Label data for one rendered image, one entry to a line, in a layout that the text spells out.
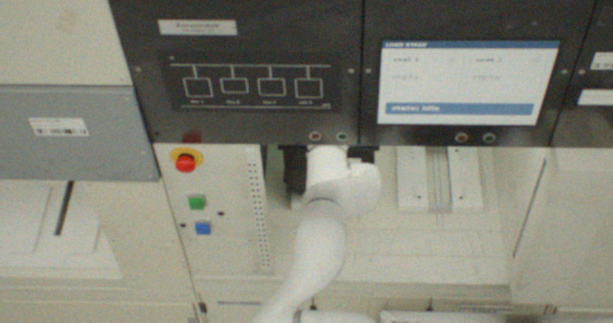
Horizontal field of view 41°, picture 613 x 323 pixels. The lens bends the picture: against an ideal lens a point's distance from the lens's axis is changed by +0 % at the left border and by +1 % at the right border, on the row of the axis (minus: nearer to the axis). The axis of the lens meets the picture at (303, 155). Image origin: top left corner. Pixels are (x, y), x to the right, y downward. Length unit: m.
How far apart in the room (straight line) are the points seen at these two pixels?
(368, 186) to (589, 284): 0.67
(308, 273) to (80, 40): 0.54
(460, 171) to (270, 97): 0.83
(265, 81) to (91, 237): 0.88
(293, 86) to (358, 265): 0.71
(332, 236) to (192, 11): 0.43
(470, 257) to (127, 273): 0.83
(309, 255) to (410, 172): 0.84
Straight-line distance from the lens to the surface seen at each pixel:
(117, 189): 1.75
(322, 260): 1.34
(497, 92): 1.46
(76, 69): 1.48
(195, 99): 1.48
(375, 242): 2.06
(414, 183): 2.12
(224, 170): 1.65
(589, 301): 2.15
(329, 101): 1.46
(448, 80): 1.42
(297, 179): 1.98
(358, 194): 1.61
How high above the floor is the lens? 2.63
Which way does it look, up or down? 53 degrees down
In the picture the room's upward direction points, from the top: 3 degrees counter-clockwise
